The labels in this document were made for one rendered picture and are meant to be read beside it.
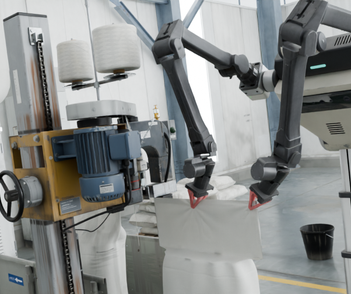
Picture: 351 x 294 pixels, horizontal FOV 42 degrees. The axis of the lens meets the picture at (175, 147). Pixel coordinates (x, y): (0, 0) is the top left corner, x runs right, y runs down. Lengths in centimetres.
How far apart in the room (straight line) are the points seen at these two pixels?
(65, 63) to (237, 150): 771
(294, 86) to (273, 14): 925
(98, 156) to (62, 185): 21
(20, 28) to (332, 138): 126
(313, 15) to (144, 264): 167
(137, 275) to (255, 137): 763
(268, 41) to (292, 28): 928
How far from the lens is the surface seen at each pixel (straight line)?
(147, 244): 248
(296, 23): 132
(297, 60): 133
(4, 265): 264
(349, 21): 144
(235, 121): 940
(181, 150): 790
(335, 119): 189
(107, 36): 166
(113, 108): 154
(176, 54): 156
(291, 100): 138
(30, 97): 169
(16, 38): 175
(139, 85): 751
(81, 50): 187
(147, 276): 254
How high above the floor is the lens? 132
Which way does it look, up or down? 3 degrees down
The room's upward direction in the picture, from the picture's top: 7 degrees counter-clockwise
